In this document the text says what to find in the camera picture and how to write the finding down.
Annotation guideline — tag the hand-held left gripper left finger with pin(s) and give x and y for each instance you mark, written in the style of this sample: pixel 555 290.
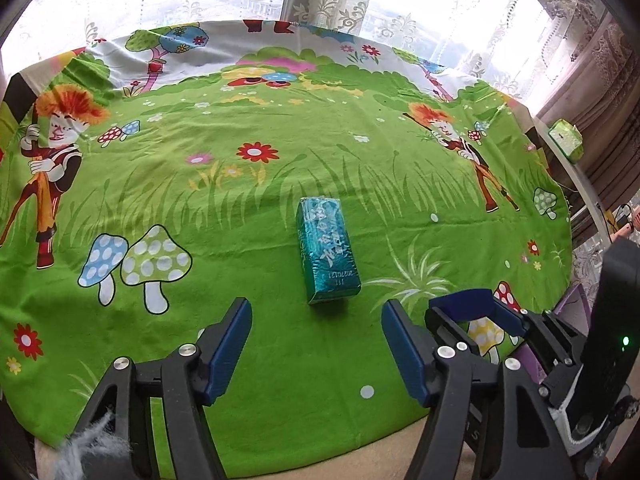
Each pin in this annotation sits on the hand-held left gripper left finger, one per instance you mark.
pixel 230 350

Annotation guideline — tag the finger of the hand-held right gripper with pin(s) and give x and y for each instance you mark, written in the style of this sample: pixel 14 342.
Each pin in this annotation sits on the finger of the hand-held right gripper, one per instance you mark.
pixel 507 315
pixel 465 302

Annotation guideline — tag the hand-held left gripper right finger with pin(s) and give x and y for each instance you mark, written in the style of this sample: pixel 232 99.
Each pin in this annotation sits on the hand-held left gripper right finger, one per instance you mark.
pixel 407 355

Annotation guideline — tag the purple storage box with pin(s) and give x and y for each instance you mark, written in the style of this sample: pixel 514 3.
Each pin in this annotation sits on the purple storage box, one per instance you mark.
pixel 575 310

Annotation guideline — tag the teal box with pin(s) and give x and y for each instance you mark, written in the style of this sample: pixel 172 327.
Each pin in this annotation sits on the teal box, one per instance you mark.
pixel 327 250

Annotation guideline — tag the white lace cloth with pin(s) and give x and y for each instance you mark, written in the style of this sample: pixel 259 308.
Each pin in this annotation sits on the white lace cloth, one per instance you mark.
pixel 587 270

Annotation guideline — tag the green cartoon printed blanket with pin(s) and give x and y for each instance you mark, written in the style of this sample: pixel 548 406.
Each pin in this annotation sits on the green cartoon printed blanket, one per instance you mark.
pixel 200 240

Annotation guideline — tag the white curved shelf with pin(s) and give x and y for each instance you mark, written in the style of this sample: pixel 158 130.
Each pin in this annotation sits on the white curved shelf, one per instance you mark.
pixel 580 182

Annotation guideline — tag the green tissue pack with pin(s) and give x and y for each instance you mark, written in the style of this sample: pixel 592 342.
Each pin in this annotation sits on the green tissue pack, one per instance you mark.
pixel 567 140

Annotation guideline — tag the brown curtain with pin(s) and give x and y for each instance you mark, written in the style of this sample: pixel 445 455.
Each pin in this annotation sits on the brown curtain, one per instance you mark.
pixel 610 110

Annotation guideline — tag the white lace curtain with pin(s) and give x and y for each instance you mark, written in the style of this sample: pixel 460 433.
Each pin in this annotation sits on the white lace curtain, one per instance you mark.
pixel 150 5

